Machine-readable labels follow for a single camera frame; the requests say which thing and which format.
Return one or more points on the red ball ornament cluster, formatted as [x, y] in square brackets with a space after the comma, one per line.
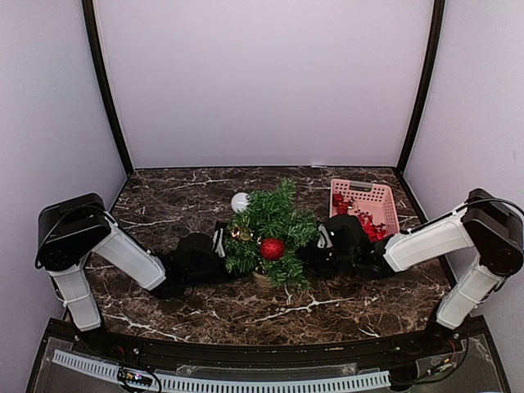
[348, 205]

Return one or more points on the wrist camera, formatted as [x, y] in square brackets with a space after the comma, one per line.
[218, 239]
[324, 238]

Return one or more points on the small green christmas tree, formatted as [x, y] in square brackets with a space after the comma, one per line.
[272, 214]

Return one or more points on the right black frame pole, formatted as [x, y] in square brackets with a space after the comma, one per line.
[433, 40]

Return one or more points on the white perforated cable duct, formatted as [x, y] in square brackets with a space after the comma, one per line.
[137, 380]

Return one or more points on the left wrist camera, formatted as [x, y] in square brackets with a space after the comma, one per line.
[218, 239]

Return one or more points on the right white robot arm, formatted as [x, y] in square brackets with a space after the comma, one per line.
[488, 228]

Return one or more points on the pink plastic basket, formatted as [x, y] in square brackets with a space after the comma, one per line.
[377, 199]

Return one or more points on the red drum ornament gold trim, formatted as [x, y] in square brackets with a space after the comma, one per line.
[242, 234]

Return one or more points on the black frame pole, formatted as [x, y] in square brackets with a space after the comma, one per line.
[433, 40]
[95, 46]

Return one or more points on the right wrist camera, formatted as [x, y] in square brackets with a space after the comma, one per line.
[324, 238]

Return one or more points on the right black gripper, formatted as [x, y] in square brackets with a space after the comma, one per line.
[308, 258]

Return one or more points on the white ball ornament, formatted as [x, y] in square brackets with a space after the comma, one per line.
[239, 202]

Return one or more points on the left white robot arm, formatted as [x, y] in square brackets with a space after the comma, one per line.
[70, 230]

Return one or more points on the left black frame pole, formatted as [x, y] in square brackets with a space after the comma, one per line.
[95, 46]

